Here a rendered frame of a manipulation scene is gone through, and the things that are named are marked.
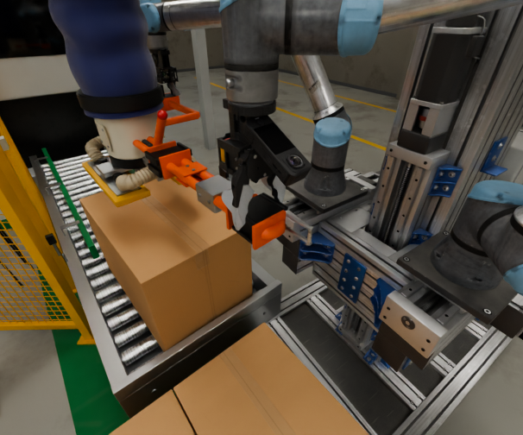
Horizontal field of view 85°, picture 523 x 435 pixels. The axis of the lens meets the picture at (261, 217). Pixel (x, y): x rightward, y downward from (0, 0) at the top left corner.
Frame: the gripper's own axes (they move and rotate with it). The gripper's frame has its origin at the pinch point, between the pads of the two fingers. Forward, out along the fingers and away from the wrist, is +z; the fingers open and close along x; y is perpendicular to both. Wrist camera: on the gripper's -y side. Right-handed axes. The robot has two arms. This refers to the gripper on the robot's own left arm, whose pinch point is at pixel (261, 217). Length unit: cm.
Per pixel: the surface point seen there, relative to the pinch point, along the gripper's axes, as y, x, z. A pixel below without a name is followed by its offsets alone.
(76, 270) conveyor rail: 93, 32, 65
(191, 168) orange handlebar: 24.3, 0.7, -1.2
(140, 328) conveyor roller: 49, 21, 70
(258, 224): -3.4, 3.6, -2.0
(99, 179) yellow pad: 60, 14, 11
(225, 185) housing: 12.4, -0.8, -1.3
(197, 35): 303, -166, -12
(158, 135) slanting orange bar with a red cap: 38.0, 1.5, -5.5
